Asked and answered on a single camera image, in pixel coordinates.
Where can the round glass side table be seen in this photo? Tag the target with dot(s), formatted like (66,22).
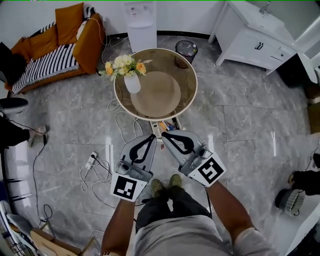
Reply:
(185,82)

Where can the person's shoe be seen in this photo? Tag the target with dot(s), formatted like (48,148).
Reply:
(157,187)
(175,180)

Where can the orange cushion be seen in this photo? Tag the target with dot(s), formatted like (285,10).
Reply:
(68,23)
(43,42)
(21,47)

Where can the chrome faucet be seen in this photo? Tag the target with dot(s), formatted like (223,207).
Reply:
(265,8)

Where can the yellow flower bouquet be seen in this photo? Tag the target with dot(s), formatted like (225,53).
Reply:
(122,62)

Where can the grey ribbed floor device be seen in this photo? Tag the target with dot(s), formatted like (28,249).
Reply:
(291,202)

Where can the red scrap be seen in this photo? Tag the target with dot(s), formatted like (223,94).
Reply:
(162,147)

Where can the beige wooden drawer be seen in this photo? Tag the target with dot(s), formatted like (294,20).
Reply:
(179,126)

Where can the white power strip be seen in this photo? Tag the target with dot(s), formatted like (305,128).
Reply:
(91,160)

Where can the white sink cabinet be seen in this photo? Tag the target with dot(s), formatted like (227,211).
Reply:
(250,42)

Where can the white ceramic vase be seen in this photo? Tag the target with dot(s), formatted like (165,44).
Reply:
(132,85)

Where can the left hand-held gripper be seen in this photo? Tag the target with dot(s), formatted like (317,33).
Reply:
(125,186)

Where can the person's right shoe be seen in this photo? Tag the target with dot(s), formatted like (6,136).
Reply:
(175,180)

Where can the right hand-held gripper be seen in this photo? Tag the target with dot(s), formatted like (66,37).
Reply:
(210,171)

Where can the person's light grey shirt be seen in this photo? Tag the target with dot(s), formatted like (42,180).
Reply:
(180,237)

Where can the black bag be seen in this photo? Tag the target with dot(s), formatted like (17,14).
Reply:
(15,67)

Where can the white remote control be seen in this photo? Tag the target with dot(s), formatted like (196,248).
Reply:
(156,128)

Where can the person's right forearm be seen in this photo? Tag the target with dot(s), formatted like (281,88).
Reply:
(230,212)

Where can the person's left forearm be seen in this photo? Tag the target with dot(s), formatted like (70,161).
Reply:
(117,225)

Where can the black mesh wastebasket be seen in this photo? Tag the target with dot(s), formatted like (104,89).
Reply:
(186,51)

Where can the person's dark grey shorts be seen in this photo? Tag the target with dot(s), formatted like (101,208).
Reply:
(162,210)

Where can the white furniture panel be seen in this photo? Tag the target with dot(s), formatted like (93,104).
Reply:
(292,237)

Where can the black pen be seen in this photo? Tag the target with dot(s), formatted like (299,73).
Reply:
(174,123)

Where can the person's left shoe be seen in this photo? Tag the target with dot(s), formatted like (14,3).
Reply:
(157,187)

